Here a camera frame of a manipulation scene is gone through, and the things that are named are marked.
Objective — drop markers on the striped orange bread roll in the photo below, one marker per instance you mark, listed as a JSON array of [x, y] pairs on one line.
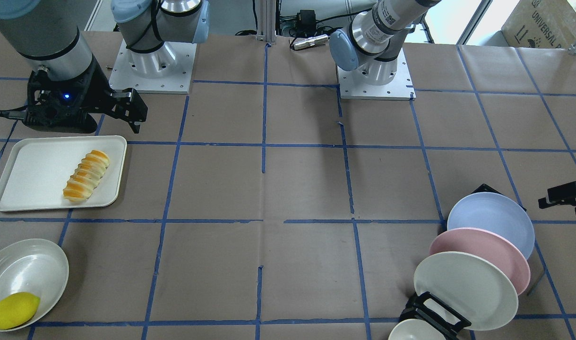
[[86, 177]]

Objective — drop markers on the light blue plate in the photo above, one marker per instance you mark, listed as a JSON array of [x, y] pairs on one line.
[[496, 213]]

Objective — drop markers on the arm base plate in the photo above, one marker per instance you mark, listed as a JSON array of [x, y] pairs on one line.
[[401, 85], [174, 75]]

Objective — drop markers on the white round plate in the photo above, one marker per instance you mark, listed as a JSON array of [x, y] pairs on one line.
[[35, 266]]

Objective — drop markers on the silver flashlight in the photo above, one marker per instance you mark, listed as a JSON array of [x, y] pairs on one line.
[[308, 42]]

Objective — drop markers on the cream plate in rack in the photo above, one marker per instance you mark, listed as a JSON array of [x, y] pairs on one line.
[[470, 285]]

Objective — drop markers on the black dish rack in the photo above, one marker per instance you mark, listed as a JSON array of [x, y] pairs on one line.
[[429, 308]]

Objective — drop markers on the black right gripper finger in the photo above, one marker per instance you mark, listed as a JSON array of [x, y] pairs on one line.
[[129, 107]]

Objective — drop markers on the white rectangular tray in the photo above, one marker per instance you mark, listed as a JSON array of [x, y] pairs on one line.
[[38, 168]]

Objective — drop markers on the yellow lemon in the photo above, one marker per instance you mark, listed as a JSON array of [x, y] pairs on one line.
[[17, 309]]

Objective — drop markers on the black power adapter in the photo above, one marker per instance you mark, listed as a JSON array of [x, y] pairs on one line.
[[306, 17]]

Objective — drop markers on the pink plate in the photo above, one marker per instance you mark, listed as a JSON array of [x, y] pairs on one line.
[[489, 246]]

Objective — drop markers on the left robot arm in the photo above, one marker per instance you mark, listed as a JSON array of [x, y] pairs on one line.
[[367, 50]]

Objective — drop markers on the aluminium frame post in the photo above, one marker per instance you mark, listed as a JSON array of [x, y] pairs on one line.
[[266, 14]]

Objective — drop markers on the cardboard box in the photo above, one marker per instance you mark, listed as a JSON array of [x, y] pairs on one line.
[[541, 24]]

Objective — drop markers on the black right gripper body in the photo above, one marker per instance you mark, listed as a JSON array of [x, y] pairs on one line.
[[100, 92]]

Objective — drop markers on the cream bowl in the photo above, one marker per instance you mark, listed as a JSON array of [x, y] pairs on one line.
[[415, 329]]

